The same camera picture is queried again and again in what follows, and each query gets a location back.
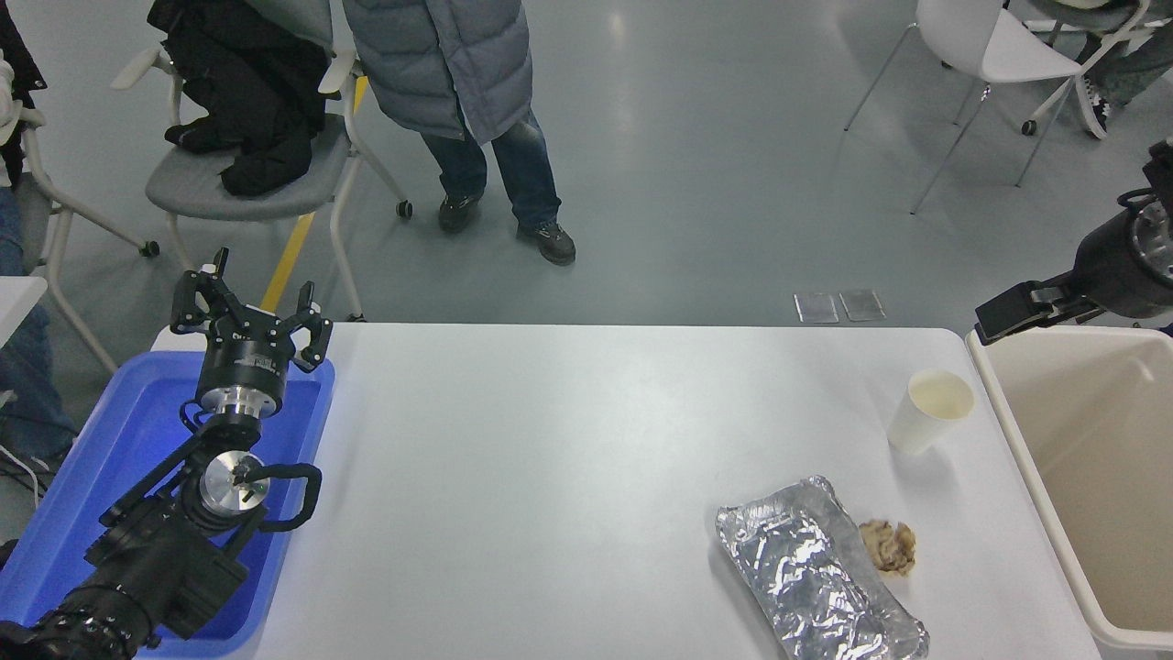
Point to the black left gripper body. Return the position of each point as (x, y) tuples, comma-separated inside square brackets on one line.
[(244, 359)]

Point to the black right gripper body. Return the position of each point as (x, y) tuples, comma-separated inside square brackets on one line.
[(1118, 270)]

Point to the white paper cup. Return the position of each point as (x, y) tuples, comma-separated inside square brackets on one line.
[(916, 426)]

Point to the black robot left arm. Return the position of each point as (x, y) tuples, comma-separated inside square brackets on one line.
[(156, 559)]

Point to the grey seat white-framed chair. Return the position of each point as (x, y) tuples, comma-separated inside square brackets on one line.
[(192, 188)]

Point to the blue plastic tray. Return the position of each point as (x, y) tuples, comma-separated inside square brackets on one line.
[(119, 440)]

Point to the clear floor plate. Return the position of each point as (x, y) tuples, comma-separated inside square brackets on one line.
[(862, 305), (816, 308)]

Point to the large pale bin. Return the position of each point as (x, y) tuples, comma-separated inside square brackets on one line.
[(1100, 458)]

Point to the white-framed castor chair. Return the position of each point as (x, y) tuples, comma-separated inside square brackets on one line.
[(1030, 127)]

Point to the small white table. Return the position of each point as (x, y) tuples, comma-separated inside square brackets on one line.
[(14, 302)]

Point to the black clothing bundle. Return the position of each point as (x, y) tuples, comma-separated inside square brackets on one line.
[(247, 92)]

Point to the white plastic chair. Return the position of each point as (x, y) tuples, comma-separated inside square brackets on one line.
[(1008, 46)]

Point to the crumpled tan paper ball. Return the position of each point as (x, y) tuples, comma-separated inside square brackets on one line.
[(887, 547)]

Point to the silver foil tray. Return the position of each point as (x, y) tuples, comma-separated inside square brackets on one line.
[(806, 568)]

